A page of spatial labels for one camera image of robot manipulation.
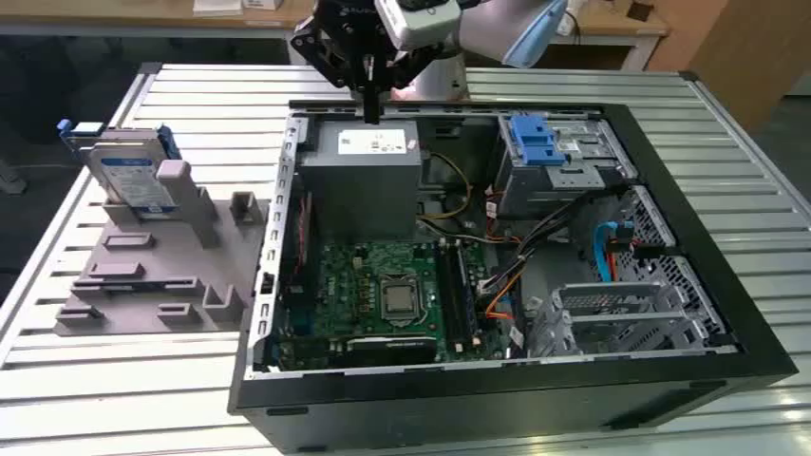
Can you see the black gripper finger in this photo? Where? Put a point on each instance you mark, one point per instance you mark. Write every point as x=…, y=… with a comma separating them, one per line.
x=316, y=47
x=400, y=71

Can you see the hard disk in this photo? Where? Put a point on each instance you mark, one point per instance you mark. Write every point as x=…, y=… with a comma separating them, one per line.
x=133, y=180

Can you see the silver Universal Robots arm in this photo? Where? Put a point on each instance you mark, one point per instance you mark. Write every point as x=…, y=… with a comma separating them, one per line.
x=443, y=76

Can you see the metal disk bay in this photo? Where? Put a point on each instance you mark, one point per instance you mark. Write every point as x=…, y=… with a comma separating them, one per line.
x=624, y=319

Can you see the small white box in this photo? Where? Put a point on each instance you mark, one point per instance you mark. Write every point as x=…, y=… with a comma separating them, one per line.
x=263, y=4

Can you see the wooden desk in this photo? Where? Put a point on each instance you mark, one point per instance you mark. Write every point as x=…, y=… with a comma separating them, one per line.
x=159, y=21

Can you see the blue plastic drive latch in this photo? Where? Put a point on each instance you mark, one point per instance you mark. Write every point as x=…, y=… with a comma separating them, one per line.
x=532, y=142

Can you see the grey power supply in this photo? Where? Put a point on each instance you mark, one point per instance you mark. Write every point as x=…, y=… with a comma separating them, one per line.
x=355, y=199

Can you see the metal drive cage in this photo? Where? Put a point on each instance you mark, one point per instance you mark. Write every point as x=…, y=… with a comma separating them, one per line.
x=570, y=180

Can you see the small dark box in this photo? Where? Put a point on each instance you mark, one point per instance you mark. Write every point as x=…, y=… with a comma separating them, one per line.
x=640, y=10

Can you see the green motherboard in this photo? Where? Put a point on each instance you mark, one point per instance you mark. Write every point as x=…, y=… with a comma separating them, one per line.
x=342, y=285

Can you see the silver CPU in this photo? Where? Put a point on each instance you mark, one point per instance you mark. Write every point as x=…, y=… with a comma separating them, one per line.
x=402, y=299

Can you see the grey parts rack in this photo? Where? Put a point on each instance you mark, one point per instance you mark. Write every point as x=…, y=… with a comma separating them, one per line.
x=164, y=256

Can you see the brown wooden cabinet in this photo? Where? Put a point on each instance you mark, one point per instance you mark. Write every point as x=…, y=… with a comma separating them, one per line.
x=747, y=47

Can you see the grey metal stand foot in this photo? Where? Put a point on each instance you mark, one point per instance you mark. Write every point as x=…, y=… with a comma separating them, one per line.
x=12, y=183

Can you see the black graphics card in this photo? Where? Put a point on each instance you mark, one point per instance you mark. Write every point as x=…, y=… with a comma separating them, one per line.
x=387, y=349

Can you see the black PC case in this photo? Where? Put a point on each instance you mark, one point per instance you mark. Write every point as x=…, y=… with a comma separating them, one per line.
x=443, y=408

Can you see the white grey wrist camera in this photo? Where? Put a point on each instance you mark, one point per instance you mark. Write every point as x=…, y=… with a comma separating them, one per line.
x=418, y=24

